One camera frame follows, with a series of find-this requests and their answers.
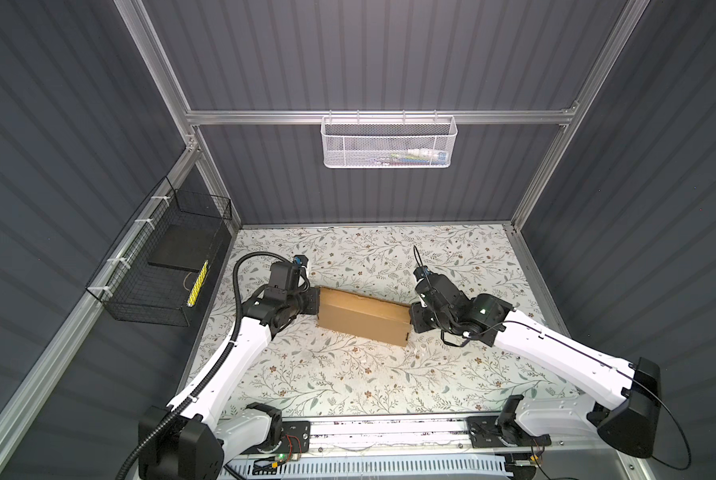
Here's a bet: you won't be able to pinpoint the brown cardboard box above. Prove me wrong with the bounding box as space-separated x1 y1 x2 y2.
317 287 412 347

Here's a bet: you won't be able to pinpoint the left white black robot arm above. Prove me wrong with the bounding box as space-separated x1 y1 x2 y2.
117 253 320 479

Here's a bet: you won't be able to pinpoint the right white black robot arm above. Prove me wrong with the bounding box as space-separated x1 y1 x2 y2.
410 265 664 458

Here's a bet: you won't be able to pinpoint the floral patterned table mat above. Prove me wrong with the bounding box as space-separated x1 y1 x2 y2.
189 224 577 417

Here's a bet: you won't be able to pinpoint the yellow marker pen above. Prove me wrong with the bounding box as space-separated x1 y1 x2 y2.
187 261 209 308

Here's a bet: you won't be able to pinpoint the black foam pad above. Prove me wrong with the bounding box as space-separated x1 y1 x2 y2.
147 224 222 273

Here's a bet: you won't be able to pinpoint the pens in white basket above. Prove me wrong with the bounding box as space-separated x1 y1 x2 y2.
370 148 450 168

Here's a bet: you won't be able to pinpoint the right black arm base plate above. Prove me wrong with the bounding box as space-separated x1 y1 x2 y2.
465 415 552 448

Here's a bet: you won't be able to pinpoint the aluminium mounting rail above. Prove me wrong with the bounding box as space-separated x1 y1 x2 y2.
140 410 635 463

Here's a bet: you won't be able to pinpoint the black wire basket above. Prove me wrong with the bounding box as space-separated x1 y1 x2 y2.
87 180 233 327

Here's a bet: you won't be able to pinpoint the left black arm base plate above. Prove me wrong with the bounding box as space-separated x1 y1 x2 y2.
246 420 312 455

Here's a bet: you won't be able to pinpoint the black corrugated cable conduit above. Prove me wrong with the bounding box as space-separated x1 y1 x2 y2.
114 250 293 480

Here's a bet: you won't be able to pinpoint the white wire mesh basket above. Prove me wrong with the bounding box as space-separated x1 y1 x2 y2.
320 115 458 169

